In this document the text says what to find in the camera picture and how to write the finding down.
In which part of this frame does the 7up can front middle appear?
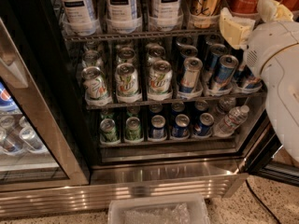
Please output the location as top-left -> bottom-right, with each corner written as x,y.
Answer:
115,63 -> 142,103

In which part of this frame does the red bull can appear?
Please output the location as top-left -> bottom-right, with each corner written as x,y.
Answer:
177,57 -> 203,99
239,69 -> 262,93
207,54 -> 238,95

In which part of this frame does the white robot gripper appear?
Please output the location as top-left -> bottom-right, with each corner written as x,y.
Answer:
219,0 -> 299,78

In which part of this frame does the white tea bottle middle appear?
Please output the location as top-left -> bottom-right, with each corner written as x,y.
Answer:
107,0 -> 141,34

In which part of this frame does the middle wire shelf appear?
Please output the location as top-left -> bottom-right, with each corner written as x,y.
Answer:
84,91 -> 267,110

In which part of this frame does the clear plastic bin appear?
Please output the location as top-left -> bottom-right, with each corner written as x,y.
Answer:
107,193 -> 210,224

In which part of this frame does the white tea bottle left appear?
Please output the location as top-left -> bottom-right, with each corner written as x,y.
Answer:
62,0 -> 99,36

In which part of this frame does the steel fridge left door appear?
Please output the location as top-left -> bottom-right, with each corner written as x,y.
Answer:
0,20 -> 89,192

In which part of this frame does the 7up can front left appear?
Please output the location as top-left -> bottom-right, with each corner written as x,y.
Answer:
81,66 -> 112,106

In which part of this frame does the top wire shelf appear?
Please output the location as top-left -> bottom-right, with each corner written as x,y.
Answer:
64,28 -> 220,42

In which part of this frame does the pepsi can behind left door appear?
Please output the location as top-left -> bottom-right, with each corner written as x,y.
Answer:
0,82 -> 18,112

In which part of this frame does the wire shelf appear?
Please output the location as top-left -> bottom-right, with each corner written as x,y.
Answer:
64,28 -> 220,42
84,91 -> 267,110

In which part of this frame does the green can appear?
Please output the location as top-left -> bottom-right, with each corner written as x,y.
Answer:
125,117 -> 143,143
100,119 -> 121,144

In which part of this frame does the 7up can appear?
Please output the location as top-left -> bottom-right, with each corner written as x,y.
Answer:
148,60 -> 173,101
81,66 -> 112,106
115,63 -> 142,103

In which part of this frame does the blue pepsi can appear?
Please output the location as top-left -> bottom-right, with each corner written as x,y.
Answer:
149,115 -> 166,141
192,113 -> 214,137
171,114 -> 190,138

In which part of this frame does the white tea bottle right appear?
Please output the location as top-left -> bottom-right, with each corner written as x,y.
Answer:
150,0 -> 181,31

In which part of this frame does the open fridge glass door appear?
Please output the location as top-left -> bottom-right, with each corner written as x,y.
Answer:
244,116 -> 299,187

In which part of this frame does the white tea bottle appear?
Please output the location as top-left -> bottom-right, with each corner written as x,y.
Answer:
62,0 -> 99,36
150,0 -> 181,31
107,0 -> 141,34

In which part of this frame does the black power cable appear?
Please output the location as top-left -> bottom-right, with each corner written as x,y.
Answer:
245,179 -> 283,224

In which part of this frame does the yellow soda can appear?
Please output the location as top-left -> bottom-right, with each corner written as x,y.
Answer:
190,0 -> 221,28

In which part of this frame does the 7up can front right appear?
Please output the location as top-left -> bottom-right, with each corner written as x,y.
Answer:
148,60 -> 173,101

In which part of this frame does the clear water bottle front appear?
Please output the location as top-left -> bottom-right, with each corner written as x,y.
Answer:
213,105 -> 249,137

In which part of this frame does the green can bottom left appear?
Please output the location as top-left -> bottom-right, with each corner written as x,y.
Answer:
100,119 -> 121,144

